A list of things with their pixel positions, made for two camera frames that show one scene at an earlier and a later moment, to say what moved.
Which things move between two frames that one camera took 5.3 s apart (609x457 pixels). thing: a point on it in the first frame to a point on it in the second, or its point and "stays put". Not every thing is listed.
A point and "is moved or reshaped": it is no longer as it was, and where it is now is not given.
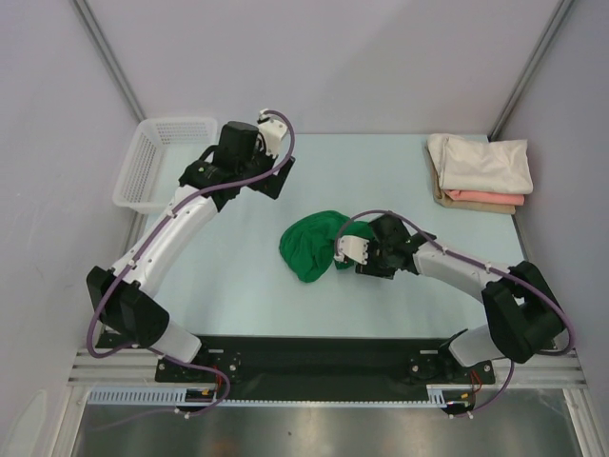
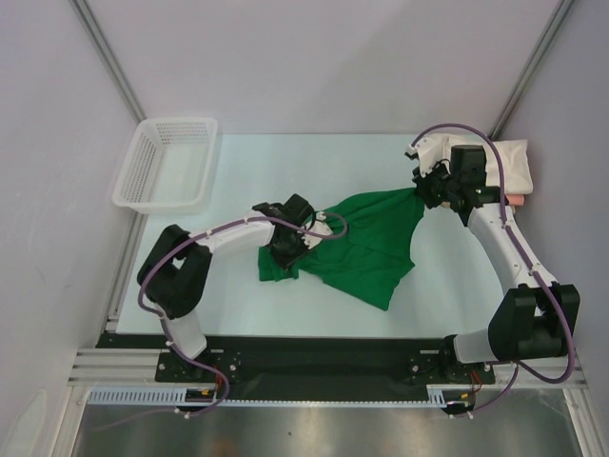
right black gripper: [372, 268] to [425, 188]
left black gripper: [270, 185] to [285, 261]
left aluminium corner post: [90, 20] stays put
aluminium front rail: [559, 368] stays put
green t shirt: [308, 243] is moved or reshaped
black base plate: [318, 367] stays put
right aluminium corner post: [560, 13] stays put
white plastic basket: [158, 155] stays put
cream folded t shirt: [467, 165] stays put
